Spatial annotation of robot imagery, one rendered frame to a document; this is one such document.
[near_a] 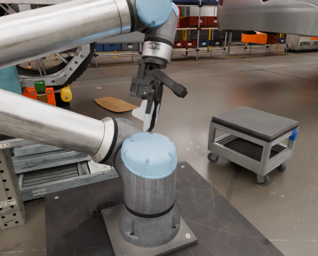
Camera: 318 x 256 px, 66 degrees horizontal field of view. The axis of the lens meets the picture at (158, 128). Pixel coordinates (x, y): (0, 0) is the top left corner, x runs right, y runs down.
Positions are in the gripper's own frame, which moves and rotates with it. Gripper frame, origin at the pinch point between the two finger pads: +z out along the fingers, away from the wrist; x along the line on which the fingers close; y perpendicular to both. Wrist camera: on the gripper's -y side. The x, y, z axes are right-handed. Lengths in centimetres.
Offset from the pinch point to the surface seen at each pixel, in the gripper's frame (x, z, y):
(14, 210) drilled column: -21, 50, 63
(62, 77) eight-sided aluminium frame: -40, -15, 64
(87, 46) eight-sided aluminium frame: -42, -33, 54
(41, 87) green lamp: -14, -7, 53
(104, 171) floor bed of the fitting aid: -61, 33, 41
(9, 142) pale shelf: -8, 17, 59
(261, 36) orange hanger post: -404, -182, -55
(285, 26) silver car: -219, -126, -64
